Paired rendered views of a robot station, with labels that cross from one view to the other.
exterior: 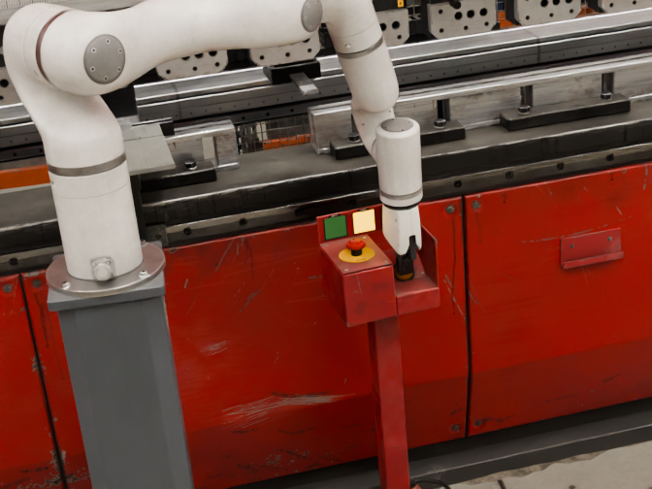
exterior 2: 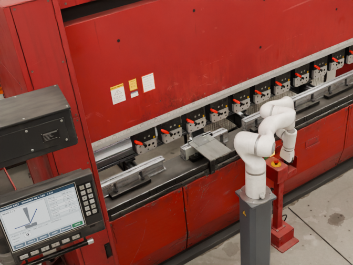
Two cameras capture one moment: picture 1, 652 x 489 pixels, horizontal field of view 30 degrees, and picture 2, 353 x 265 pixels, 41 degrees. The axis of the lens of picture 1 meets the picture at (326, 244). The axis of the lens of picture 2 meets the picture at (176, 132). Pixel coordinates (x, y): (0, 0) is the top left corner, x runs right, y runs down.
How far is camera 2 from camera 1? 1.77 m
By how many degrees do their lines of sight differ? 18
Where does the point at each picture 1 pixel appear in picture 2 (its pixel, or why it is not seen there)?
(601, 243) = (314, 140)
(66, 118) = (255, 161)
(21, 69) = (244, 151)
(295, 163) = not seen: hidden behind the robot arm
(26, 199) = (174, 163)
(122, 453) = (260, 238)
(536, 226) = (300, 140)
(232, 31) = (280, 126)
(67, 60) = (267, 151)
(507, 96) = not seen: hidden behind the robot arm
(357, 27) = not seen: hidden behind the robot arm
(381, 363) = (279, 190)
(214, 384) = (226, 202)
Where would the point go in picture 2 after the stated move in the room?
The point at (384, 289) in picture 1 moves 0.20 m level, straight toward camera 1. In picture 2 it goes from (286, 172) to (300, 189)
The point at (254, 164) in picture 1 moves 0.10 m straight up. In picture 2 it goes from (231, 139) to (230, 128)
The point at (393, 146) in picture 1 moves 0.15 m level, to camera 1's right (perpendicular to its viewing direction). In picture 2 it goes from (292, 136) to (310, 131)
